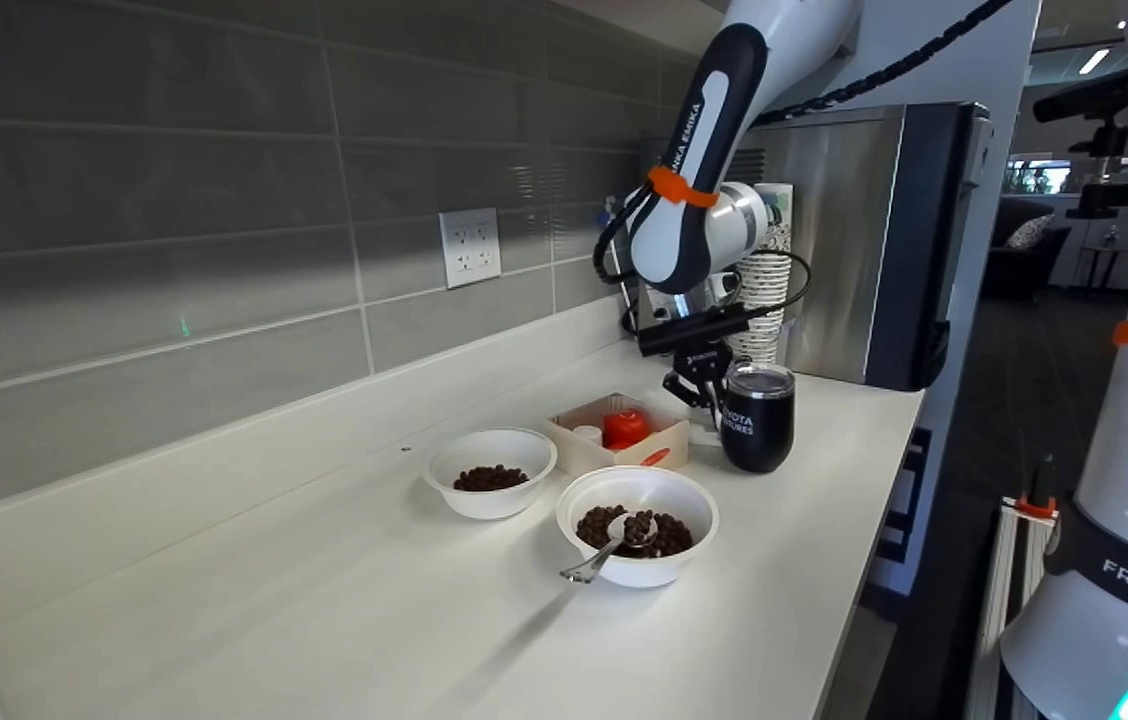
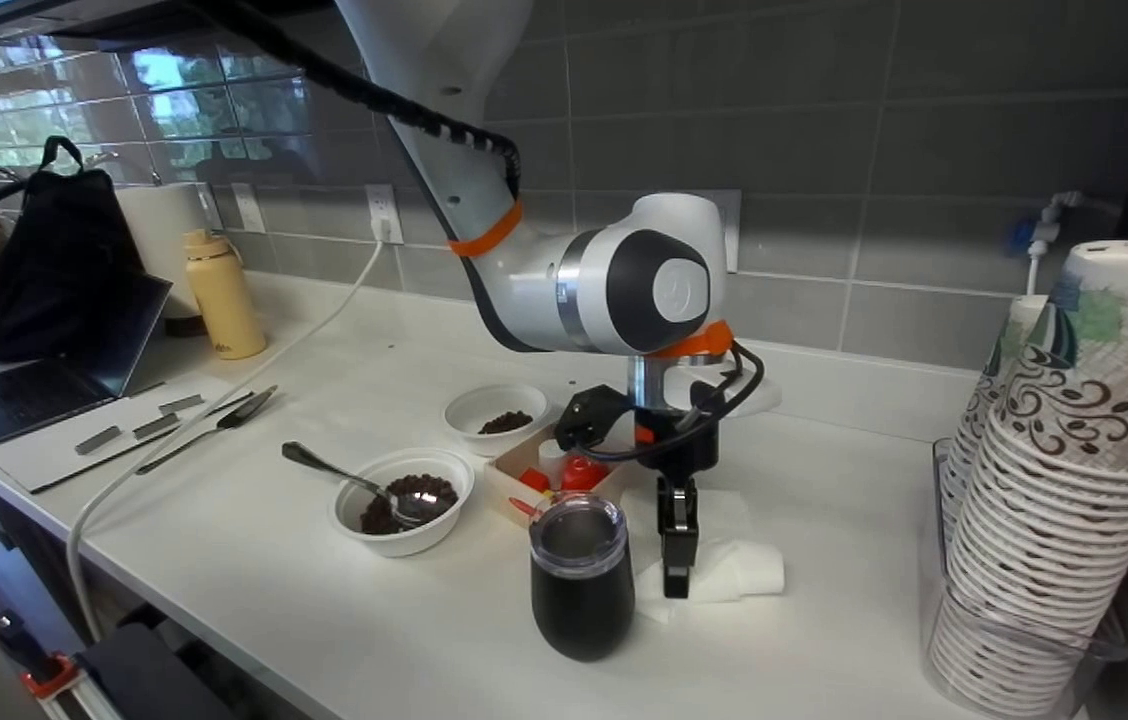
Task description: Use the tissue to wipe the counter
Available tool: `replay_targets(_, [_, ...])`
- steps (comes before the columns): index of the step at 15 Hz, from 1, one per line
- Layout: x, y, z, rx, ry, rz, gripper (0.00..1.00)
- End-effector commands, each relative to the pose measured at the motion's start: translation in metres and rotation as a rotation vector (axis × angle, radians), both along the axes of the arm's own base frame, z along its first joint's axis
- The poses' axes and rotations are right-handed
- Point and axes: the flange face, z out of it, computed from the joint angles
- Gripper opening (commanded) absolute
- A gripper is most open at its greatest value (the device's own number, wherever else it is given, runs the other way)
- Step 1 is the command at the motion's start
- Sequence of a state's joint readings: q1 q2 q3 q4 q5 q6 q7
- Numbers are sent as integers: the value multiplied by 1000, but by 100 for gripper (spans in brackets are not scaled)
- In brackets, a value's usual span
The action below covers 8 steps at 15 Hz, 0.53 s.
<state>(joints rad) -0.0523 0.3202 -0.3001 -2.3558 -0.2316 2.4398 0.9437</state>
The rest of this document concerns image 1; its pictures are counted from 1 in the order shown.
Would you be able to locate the red round capsule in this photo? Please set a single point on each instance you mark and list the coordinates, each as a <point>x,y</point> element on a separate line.
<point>624,428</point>

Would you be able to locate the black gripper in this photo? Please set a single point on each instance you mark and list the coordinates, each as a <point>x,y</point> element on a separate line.
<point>702,363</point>

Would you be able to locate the metal spoon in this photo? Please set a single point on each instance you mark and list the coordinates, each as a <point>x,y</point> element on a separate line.
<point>598,559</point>

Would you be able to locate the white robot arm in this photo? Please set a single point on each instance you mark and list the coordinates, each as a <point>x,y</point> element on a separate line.
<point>704,127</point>

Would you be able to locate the black tumbler with lid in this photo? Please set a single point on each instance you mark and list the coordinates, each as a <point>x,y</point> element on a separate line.
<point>759,424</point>

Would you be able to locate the stainless steel appliance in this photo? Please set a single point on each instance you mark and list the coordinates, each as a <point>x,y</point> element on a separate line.
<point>845,240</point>

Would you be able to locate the white double wall outlet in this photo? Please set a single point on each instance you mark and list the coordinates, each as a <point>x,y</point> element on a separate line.
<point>470,250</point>

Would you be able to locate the black camera on stand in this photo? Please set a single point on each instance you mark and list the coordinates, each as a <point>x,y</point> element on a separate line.
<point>1097,105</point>

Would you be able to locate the large white bowl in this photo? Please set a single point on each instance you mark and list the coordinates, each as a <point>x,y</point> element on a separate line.
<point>639,573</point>

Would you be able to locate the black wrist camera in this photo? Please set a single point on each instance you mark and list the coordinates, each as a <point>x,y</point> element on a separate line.
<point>688,331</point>

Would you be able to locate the white box red items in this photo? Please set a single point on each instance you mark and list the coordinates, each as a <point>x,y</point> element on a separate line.
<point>586,452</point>

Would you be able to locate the coffee beans pile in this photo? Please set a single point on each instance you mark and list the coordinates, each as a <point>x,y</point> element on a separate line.
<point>648,533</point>
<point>490,477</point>

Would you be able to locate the white round cap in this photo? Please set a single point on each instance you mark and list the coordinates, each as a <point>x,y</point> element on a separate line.
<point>586,435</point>

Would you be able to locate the small white bowl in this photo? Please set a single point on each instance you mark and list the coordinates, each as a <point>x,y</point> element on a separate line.
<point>490,504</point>

